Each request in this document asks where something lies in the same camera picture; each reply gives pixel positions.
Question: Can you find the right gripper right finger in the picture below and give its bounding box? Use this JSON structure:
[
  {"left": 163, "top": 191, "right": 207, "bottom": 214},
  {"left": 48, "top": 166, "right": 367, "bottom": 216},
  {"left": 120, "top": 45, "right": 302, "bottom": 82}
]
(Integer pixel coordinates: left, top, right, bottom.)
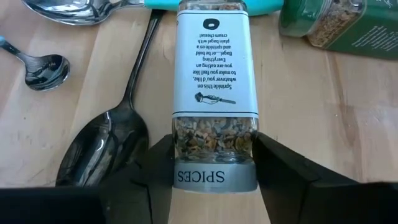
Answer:
[{"left": 253, "top": 133, "right": 398, "bottom": 224}]

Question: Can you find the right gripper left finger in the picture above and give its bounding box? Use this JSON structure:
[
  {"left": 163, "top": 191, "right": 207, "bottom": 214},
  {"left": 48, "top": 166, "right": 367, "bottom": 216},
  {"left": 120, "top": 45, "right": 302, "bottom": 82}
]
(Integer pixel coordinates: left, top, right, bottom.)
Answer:
[{"left": 0, "top": 133, "right": 175, "bottom": 224}]

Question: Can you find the green-label glass spice jar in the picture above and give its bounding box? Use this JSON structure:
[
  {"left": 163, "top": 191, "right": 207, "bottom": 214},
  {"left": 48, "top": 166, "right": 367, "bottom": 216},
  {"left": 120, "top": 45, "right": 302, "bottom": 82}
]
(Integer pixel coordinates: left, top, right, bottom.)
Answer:
[{"left": 278, "top": 0, "right": 398, "bottom": 60}]

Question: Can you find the white-label bagel spice jar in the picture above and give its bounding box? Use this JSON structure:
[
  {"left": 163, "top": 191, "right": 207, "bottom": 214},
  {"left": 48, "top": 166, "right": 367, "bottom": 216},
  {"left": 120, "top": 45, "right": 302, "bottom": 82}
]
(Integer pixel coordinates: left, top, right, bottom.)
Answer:
[{"left": 172, "top": 0, "right": 260, "bottom": 194}]

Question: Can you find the black metal spoon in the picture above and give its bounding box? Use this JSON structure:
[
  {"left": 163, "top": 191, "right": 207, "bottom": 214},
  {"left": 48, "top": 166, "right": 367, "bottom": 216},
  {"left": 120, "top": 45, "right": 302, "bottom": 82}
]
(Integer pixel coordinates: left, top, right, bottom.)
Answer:
[{"left": 55, "top": 9, "right": 165, "bottom": 188}]

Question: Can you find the light-blue-handled spoon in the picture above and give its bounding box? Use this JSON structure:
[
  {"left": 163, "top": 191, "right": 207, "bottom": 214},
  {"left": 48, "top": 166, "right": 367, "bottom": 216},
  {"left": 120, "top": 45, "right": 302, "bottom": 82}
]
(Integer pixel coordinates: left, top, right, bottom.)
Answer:
[{"left": 0, "top": 35, "right": 71, "bottom": 92}]

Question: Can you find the teal-handled spoon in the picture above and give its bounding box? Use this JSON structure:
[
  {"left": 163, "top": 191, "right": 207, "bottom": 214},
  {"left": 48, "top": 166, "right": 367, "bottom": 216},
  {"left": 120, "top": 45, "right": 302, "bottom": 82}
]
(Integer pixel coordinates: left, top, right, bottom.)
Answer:
[{"left": 21, "top": 0, "right": 285, "bottom": 26}]

